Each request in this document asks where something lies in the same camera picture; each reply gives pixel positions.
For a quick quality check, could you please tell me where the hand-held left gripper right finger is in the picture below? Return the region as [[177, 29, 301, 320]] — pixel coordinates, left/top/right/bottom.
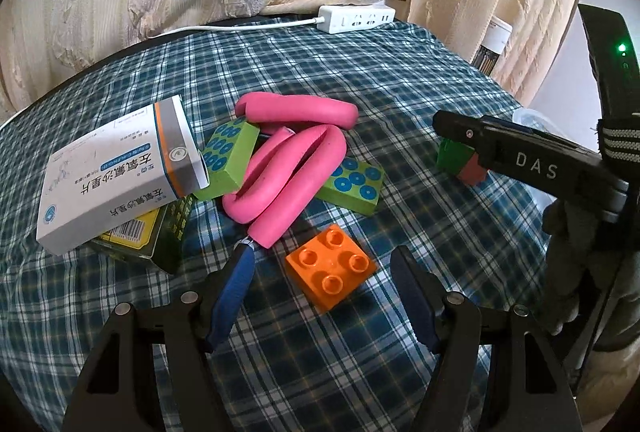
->
[[390, 246, 583, 432]]

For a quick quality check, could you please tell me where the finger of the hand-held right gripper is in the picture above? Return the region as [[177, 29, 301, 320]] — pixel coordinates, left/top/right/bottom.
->
[[481, 115, 601, 159], [432, 109, 506, 170]]

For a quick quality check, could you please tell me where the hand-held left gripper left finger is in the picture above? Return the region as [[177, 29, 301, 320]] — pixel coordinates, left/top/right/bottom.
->
[[62, 244, 258, 432]]

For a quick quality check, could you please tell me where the clear plastic bowl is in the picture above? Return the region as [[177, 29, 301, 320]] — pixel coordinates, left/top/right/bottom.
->
[[511, 108, 558, 133]]

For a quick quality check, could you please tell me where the green and red toy brick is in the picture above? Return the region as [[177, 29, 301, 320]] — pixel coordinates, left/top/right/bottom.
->
[[436, 138, 487, 187]]

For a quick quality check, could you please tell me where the green box with yellow label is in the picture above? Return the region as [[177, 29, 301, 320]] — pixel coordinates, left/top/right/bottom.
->
[[90, 194, 195, 275]]

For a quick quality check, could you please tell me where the orange toy brick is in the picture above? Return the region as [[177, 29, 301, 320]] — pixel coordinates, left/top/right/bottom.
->
[[285, 224, 378, 312]]

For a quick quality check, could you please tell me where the green block with blue dots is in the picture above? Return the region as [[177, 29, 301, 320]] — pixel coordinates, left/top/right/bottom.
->
[[192, 119, 261, 201], [314, 157, 386, 216]]

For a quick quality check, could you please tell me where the bent pink foam roller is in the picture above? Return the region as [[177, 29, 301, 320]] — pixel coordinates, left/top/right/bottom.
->
[[221, 124, 347, 249]]

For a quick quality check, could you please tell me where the white medicine box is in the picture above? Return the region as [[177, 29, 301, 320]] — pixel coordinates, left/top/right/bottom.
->
[[36, 95, 210, 256]]

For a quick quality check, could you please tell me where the person's right hand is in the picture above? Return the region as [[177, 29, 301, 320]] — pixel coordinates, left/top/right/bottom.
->
[[542, 199, 640, 348]]

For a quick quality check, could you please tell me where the blue plaid tablecloth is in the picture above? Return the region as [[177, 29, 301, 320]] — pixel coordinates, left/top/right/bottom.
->
[[0, 14, 556, 432]]

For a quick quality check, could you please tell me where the bottle with white cap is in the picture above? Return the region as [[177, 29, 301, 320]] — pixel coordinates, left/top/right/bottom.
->
[[472, 17, 513, 75]]

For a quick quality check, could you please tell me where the white power cable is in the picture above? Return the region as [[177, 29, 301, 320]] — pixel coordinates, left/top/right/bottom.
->
[[0, 14, 323, 129]]

